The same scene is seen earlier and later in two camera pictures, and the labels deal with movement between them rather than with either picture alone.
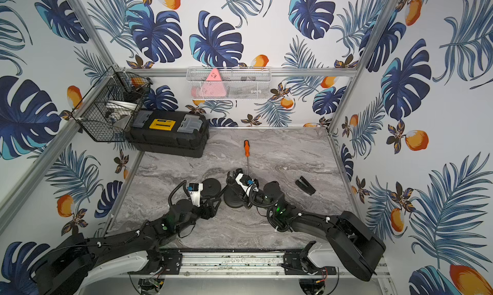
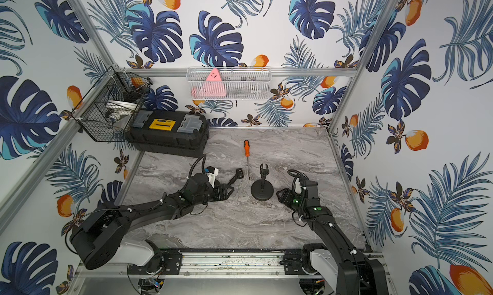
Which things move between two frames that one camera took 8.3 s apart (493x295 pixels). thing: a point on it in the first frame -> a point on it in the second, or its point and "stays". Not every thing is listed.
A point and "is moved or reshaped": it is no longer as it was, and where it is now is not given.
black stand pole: [231, 177] -> [263, 173]
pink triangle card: [213, 86] stays
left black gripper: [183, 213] -> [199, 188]
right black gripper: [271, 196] -> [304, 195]
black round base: [233, 196] is moved or reshaped
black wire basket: [112, 106] stays
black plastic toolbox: [170, 133] stays
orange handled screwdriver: [247, 152] stays
